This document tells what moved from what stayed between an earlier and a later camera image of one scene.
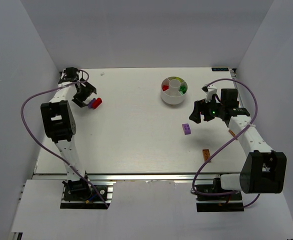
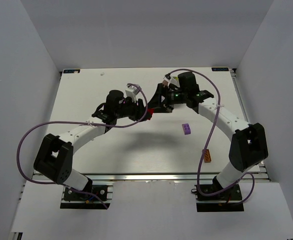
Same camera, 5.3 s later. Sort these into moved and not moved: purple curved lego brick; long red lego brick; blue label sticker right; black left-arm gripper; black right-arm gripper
Moved: black right-arm gripper; long red lego brick; black left-arm gripper
Not moved: purple curved lego brick; blue label sticker right
